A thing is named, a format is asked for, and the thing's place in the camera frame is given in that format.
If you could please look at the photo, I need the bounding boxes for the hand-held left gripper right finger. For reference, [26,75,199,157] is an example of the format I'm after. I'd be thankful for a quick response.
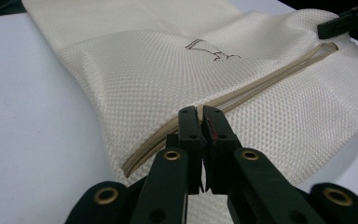
[200,105,242,194]

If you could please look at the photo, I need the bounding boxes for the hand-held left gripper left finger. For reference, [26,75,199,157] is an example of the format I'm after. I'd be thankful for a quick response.
[177,105,206,196]

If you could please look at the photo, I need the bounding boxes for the cream mesh laundry bag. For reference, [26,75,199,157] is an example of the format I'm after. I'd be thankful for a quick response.
[21,0,358,224]

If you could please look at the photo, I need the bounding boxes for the white table board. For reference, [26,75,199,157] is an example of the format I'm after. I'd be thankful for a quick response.
[0,0,358,224]

